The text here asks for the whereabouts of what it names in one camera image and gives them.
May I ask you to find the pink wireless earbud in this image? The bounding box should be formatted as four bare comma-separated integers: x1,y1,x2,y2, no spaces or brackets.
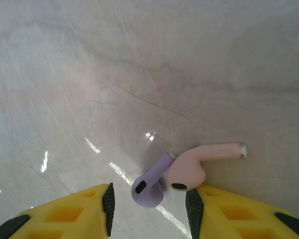
167,141,248,193

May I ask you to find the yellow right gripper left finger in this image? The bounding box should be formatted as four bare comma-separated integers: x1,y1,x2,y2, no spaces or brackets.
0,182,116,239

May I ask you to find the purple wireless earbud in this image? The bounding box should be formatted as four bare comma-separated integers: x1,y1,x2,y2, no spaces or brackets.
131,151,177,209

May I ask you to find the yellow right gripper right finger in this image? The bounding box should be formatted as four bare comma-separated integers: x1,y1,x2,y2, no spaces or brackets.
185,183,299,239

